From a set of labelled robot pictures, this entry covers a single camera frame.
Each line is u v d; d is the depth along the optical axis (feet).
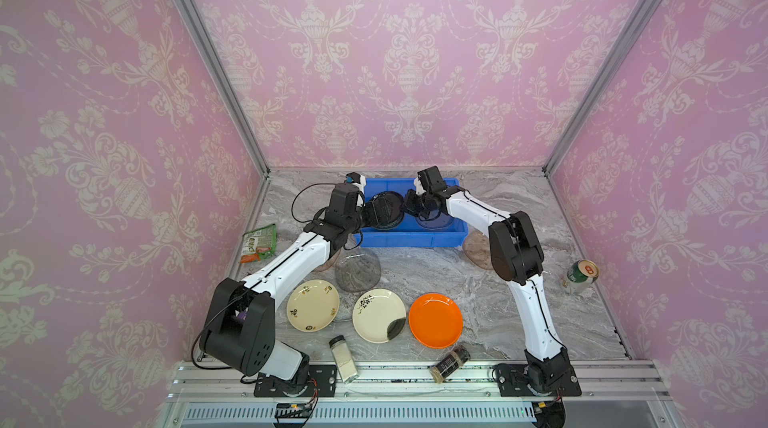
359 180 2.56
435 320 2.73
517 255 1.98
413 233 3.27
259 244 3.19
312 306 2.82
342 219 2.16
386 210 2.50
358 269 3.10
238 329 1.40
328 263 3.10
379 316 2.84
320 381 2.45
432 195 2.86
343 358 2.49
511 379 2.42
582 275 2.66
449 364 2.44
